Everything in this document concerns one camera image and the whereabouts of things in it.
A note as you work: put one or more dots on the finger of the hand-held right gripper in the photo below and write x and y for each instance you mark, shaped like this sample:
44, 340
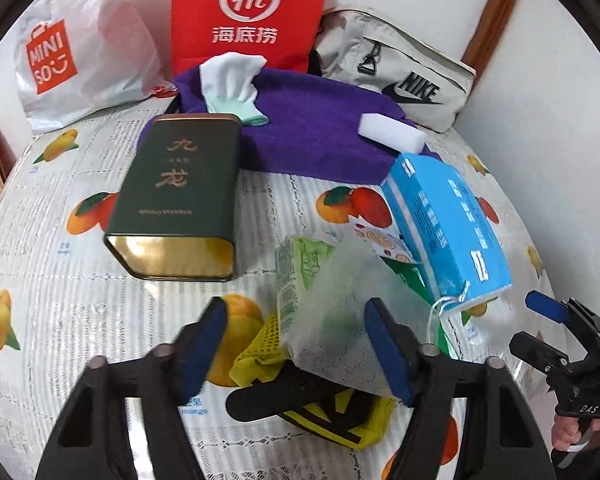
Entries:
545, 306
537, 352

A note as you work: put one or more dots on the white sponge block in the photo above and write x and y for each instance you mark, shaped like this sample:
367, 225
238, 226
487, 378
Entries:
390, 132

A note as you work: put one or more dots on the person's right hand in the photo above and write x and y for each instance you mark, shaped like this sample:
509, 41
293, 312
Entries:
567, 432

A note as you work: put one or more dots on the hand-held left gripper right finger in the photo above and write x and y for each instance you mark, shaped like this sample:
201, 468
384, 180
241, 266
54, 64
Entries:
387, 352

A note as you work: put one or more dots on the fruit print tablecloth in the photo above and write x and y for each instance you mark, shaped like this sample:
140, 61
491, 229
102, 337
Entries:
55, 260

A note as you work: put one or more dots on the green tissue packet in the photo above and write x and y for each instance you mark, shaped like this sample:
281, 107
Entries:
300, 260

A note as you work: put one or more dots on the red paper bag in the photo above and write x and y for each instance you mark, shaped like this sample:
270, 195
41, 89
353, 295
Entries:
205, 10

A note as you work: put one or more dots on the purple towel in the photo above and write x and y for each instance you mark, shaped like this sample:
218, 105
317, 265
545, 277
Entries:
320, 130

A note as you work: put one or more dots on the white plastic shopping bag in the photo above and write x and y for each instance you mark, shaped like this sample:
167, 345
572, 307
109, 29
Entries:
105, 35

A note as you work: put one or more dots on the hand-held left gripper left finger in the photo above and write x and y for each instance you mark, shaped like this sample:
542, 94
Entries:
205, 347

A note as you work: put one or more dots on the white glove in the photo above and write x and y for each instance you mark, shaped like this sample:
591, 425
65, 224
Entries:
230, 80

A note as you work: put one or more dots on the yellow mesh pouch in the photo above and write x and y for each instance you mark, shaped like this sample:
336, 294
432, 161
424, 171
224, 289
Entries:
260, 355

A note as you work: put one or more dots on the wooden door frame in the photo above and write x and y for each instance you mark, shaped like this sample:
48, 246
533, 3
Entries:
495, 10

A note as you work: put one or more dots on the red white small packet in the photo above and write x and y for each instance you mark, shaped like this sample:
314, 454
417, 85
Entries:
162, 89

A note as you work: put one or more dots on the beige waist bag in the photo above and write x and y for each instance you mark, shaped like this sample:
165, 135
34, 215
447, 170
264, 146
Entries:
430, 67

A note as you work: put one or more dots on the dark green tin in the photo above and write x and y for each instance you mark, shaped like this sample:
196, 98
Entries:
180, 185

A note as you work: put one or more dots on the blue tissue box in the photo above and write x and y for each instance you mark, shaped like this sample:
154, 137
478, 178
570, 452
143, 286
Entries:
450, 220

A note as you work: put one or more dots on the orange slice print packet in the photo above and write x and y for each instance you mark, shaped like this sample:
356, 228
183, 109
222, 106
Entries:
385, 247

